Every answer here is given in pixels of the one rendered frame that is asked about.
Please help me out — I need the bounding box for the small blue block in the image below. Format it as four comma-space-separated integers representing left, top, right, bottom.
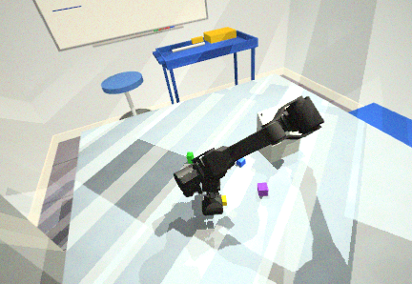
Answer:
237, 158, 246, 167

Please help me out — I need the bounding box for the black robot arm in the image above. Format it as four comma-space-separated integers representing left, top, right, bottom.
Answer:
174, 95, 325, 197

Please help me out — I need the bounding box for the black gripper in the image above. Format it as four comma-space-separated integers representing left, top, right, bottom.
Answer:
200, 179, 223, 215

